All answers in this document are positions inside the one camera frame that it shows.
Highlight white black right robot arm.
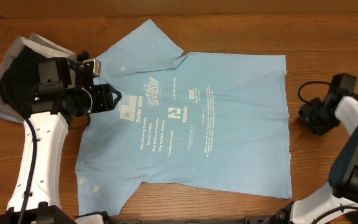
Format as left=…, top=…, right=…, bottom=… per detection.
left=263, top=73, right=358, bottom=224

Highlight grey folded garment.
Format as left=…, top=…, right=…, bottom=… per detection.
left=0, top=34, right=91, bottom=123

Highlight dark folded garment in pile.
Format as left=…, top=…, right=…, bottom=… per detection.
left=0, top=47, right=46, bottom=113

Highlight light blue printed t-shirt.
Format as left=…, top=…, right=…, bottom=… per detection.
left=75, top=20, right=292, bottom=215

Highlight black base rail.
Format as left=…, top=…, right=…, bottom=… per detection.
left=109, top=216, right=270, bottom=224

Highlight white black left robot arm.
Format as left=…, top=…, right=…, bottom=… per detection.
left=0, top=57, right=121, bottom=223

